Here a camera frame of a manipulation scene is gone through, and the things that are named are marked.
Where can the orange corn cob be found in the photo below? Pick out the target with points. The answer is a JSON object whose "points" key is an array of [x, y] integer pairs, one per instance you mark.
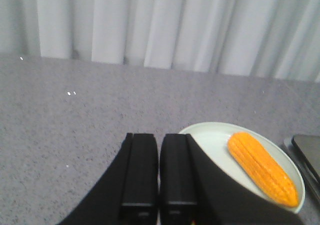
{"points": [[263, 169]]}

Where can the pale green plate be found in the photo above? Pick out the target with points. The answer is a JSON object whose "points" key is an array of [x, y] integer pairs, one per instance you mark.
{"points": [[213, 137]]}

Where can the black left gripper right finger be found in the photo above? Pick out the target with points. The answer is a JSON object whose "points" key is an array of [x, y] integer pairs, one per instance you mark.
{"points": [[195, 191]]}

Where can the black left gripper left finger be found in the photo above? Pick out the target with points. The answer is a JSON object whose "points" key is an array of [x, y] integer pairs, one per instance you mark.
{"points": [[127, 192]]}

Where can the white pleated curtain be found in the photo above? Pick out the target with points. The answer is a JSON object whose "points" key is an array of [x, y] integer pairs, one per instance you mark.
{"points": [[264, 38]]}

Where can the digital kitchen scale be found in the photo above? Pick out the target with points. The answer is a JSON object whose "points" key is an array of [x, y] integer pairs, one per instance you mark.
{"points": [[304, 150]]}

